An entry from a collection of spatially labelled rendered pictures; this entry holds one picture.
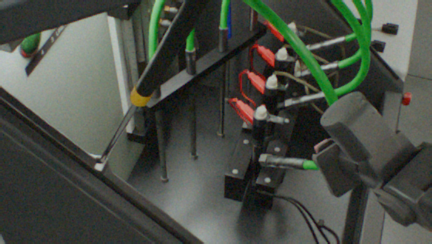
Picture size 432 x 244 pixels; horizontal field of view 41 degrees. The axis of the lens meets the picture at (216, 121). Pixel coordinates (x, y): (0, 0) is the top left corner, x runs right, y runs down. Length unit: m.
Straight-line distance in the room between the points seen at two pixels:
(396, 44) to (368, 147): 0.82
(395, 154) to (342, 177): 0.13
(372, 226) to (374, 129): 0.51
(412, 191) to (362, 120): 0.09
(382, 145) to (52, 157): 0.37
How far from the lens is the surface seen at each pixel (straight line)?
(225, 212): 1.24
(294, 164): 0.90
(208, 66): 1.13
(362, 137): 0.63
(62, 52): 0.89
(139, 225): 0.74
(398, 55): 1.40
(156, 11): 0.92
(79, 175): 0.70
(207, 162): 1.32
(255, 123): 1.03
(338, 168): 0.76
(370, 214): 1.14
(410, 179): 0.61
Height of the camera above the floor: 1.88
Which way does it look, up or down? 49 degrees down
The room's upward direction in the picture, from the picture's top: 1 degrees clockwise
